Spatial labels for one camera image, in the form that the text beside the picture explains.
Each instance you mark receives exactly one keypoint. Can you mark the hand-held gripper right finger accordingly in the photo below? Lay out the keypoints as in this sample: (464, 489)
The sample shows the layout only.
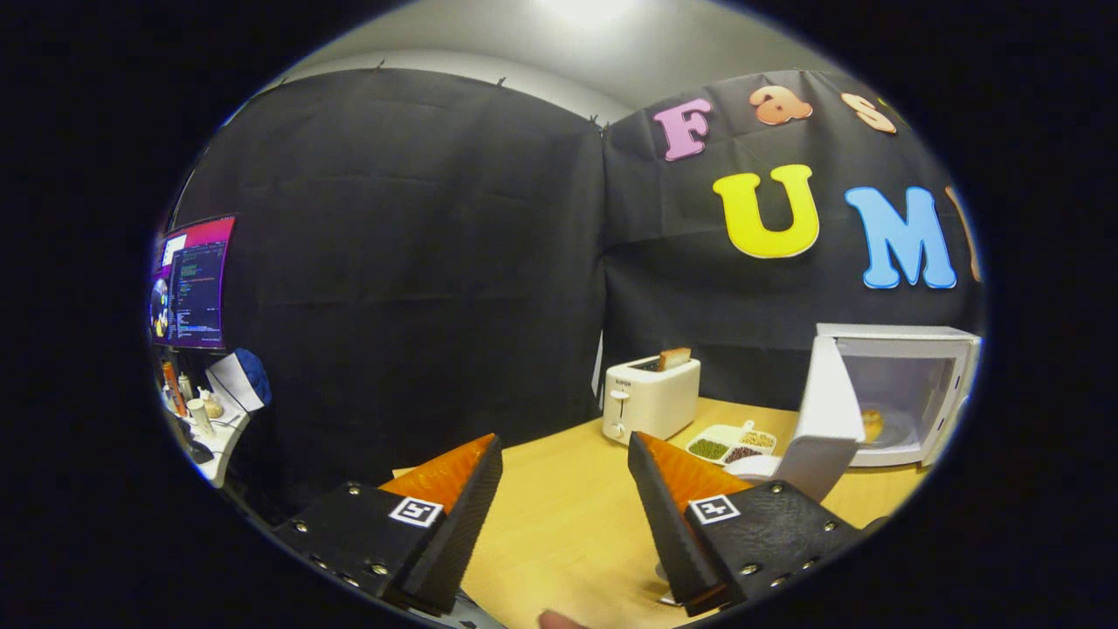
(668, 515)

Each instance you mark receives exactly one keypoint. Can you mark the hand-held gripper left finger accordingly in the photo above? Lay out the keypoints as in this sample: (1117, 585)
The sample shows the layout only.
(463, 515)

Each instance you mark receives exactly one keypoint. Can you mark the white microwave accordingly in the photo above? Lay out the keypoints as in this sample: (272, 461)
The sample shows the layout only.
(825, 411)

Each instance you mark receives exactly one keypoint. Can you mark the golden round bun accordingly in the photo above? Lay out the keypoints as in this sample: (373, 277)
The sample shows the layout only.
(872, 425)

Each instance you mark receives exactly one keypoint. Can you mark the white divided dish with beans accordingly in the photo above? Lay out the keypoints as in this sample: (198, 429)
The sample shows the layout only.
(709, 449)

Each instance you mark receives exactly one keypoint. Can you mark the white toaster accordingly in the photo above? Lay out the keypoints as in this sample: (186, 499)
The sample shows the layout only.
(655, 397)

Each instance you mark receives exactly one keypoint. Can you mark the toast slice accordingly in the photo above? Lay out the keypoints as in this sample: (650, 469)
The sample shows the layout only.
(674, 358)

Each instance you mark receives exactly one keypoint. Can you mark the white desk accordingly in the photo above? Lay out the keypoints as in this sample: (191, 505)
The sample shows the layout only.
(223, 445)

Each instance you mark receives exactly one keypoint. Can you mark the black backdrop cloth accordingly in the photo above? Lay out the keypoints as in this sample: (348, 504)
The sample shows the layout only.
(419, 262)

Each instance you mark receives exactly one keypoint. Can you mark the blue and white item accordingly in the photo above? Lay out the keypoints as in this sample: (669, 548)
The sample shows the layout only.
(231, 384)

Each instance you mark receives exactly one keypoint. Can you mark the dark computer mouse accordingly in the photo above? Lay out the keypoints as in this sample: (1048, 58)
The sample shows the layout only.
(201, 452)

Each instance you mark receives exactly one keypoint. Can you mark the white cup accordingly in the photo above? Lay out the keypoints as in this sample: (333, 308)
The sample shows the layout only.
(200, 417)

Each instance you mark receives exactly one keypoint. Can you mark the small white bottle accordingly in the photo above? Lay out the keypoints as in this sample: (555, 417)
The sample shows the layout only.
(185, 387)

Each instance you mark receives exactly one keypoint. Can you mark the orange bottle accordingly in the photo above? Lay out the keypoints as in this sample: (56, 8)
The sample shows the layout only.
(172, 389)

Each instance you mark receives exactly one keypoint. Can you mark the computer monitor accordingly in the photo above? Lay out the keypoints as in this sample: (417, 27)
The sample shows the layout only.
(196, 288)

